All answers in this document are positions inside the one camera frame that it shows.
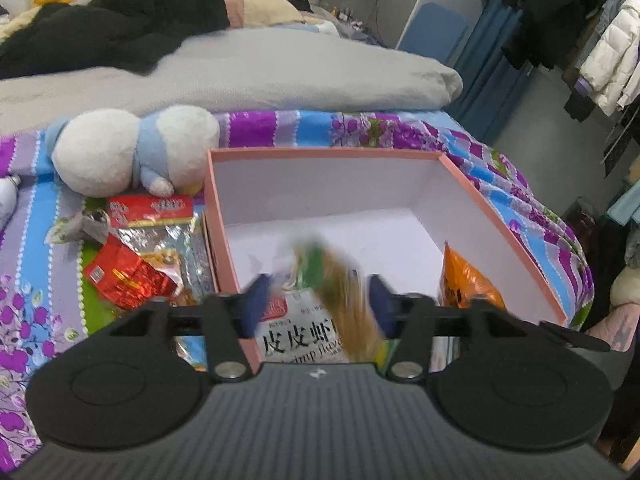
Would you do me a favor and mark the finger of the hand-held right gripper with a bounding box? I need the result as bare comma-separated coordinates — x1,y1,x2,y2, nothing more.
540,319,612,352

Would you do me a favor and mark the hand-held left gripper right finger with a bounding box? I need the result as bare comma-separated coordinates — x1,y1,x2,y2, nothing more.
367,274,531,382

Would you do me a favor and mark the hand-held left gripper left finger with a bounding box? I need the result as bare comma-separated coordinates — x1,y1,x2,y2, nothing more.
105,272,273,383

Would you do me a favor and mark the green brown snack packet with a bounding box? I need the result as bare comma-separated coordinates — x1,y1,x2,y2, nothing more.
287,240,391,363

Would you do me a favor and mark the white snack packet red label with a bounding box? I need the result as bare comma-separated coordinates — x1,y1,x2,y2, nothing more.
252,287,351,366

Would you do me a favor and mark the orange snack packet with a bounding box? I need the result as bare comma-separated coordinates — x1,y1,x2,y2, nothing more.
437,241,507,308

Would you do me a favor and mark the pink cardboard box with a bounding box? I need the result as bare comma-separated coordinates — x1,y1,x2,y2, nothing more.
204,147,569,376

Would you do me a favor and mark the red foil snack packet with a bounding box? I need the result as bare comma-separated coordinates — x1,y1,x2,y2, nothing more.
84,237,186,311

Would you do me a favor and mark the clear snack packet red top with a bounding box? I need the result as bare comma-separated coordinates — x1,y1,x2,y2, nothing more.
107,195,201,261

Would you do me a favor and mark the pink cushion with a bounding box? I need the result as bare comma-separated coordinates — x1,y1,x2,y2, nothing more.
585,304,640,353

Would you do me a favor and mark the cream fluffy cushion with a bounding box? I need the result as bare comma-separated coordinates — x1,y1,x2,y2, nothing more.
610,265,640,307

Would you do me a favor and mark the small clear snack packet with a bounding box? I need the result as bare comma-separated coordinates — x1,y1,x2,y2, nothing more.
46,210,112,246

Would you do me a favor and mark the white blue plush toy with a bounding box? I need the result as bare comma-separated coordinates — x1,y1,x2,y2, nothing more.
45,105,221,198

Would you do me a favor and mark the floral printed blanket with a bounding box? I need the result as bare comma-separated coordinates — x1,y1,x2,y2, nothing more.
0,109,593,466

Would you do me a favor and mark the grey duvet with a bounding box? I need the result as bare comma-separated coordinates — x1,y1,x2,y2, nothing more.
0,25,463,133

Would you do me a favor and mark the blue curtain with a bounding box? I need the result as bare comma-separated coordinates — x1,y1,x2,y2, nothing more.
442,0,533,146

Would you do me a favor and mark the blue board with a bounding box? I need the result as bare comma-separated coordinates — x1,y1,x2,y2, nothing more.
400,2,471,68

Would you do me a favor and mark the white cylindrical bottle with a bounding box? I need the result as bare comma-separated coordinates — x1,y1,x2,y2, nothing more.
0,174,22,231

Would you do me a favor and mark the white puffer jacket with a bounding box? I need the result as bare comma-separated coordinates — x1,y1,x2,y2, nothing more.
579,0,640,117

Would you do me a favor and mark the cluster of small bottles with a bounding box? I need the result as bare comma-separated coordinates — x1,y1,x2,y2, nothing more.
320,5,381,43

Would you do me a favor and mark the beige pillow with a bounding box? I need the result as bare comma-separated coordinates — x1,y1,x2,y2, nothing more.
240,0,313,28

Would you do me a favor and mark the pink cloth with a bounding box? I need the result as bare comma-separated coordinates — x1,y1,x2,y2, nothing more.
220,0,246,28

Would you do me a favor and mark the black clothing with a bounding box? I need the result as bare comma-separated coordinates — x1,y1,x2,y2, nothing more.
0,0,232,78

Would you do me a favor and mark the black hanging coat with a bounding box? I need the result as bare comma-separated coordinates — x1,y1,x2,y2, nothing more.
500,0,618,71

